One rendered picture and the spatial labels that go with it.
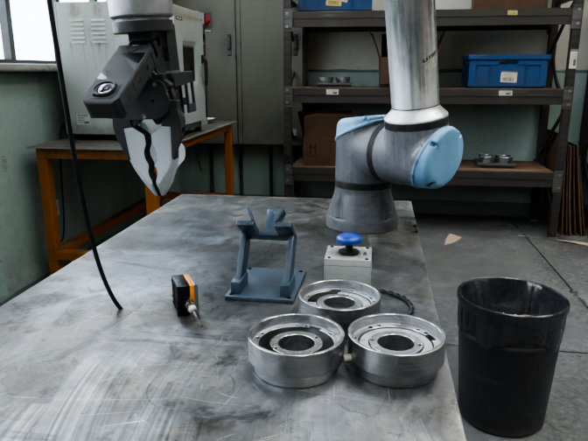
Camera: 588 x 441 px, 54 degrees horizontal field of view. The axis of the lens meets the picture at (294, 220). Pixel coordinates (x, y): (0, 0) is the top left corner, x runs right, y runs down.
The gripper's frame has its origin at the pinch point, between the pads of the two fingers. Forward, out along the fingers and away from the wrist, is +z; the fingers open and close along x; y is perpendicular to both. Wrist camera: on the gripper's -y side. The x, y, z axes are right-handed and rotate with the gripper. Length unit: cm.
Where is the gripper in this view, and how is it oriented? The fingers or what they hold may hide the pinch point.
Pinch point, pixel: (157, 186)
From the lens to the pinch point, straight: 75.4
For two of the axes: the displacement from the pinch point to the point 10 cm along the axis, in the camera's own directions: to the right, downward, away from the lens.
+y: 2.3, -2.9, 9.3
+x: -9.7, 0.0, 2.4
